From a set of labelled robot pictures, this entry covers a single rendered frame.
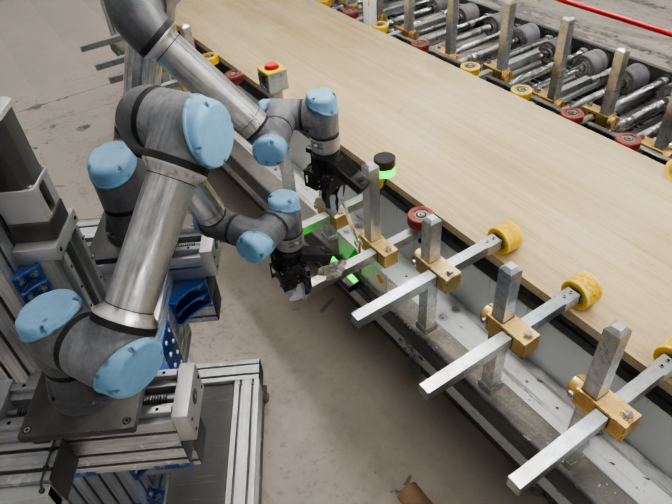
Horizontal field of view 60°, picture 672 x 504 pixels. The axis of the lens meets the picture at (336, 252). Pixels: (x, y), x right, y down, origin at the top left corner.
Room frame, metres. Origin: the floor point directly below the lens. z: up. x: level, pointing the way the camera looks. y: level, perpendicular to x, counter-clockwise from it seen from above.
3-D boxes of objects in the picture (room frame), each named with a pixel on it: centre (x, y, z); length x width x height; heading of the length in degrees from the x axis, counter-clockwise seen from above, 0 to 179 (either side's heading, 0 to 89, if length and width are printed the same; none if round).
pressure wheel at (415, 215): (1.35, -0.26, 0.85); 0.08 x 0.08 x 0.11
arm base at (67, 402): (0.74, 0.52, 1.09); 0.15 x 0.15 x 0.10
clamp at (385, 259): (1.29, -0.13, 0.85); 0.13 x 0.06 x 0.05; 30
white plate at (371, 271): (1.32, -0.08, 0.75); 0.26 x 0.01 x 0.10; 30
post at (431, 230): (1.09, -0.24, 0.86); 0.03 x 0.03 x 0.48; 30
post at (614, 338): (0.66, -0.49, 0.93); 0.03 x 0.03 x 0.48; 30
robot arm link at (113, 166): (1.24, 0.52, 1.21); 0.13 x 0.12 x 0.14; 170
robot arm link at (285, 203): (1.13, 0.12, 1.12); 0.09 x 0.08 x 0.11; 147
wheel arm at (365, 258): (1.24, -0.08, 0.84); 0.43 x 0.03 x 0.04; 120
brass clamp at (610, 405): (0.64, -0.50, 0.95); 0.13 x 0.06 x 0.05; 30
